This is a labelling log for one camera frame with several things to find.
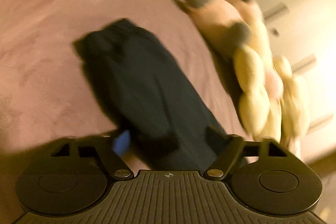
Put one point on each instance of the pink bed blanket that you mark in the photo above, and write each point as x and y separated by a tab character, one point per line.
44	94

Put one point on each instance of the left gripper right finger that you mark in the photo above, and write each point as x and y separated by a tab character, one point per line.
229	151

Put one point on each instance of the white wardrobe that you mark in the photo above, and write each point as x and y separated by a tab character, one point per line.
304	32

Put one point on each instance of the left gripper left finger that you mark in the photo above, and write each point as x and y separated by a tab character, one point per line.
113	164

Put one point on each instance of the yellow flower plush pillow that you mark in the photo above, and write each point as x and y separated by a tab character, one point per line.
274	100

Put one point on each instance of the grey footed pink plush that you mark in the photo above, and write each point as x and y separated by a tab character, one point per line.
225	24

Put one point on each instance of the navy blue zip jacket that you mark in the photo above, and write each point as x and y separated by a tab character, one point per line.
140	85

